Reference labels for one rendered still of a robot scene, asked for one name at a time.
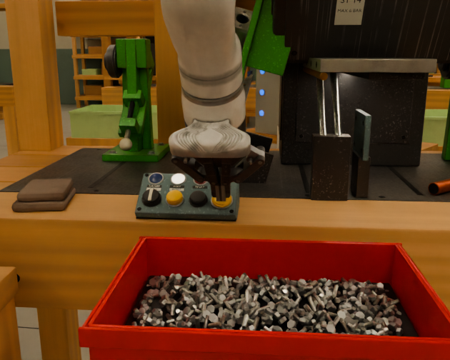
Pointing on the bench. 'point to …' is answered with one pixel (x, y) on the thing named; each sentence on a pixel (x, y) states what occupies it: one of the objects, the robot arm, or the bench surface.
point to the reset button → (174, 197)
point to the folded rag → (44, 195)
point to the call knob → (151, 196)
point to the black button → (198, 198)
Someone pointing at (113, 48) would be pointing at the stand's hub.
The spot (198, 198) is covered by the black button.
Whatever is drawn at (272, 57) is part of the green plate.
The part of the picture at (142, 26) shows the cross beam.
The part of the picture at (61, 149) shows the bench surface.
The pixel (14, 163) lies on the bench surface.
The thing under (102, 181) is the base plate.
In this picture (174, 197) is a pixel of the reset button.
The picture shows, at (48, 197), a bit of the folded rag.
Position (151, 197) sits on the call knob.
